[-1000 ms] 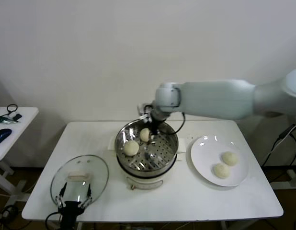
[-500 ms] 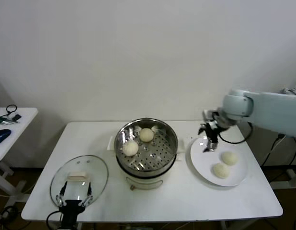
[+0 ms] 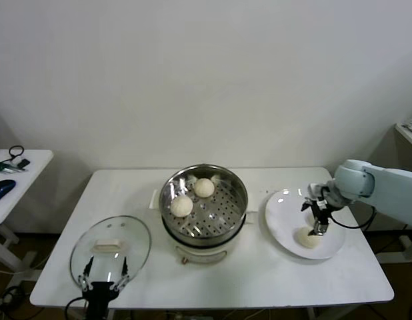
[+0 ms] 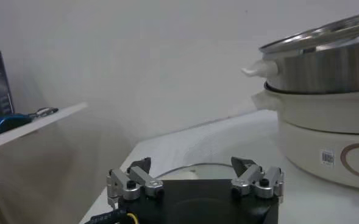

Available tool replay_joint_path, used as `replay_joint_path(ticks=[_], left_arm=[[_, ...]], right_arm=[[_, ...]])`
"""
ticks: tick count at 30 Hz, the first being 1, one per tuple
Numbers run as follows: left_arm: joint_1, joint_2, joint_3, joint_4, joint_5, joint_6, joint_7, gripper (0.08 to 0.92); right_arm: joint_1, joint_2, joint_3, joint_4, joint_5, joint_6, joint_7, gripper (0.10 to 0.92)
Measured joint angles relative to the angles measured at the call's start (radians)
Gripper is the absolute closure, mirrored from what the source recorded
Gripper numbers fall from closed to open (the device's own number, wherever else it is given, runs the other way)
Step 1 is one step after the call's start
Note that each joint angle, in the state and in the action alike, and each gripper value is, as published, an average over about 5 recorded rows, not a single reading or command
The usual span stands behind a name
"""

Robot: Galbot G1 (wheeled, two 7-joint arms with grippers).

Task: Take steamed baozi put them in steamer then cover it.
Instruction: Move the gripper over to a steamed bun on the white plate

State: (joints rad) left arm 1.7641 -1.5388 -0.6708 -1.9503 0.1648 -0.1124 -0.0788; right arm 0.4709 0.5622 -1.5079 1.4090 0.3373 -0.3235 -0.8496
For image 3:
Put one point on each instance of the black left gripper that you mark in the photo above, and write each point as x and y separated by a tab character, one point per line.
99	296

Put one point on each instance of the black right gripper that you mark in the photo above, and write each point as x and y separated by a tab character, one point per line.
321	213

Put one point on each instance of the white steamed baozi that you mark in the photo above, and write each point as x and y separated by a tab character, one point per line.
310	220
204	187
304	240
181	206

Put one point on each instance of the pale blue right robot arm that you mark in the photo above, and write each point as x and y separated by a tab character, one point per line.
392	193

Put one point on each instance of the stainless steel steamer basket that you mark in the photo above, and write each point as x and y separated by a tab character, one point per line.
226	186

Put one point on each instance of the white round plate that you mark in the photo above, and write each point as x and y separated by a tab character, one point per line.
282	213

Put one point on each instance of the white electric cooker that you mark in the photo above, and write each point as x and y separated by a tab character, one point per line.
199	255

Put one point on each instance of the white side table with mouse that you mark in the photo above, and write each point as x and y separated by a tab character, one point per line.
32	173

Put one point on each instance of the blue computer mouse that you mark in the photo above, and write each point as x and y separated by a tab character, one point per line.
2	189

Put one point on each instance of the small black device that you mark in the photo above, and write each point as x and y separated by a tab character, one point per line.
24	163

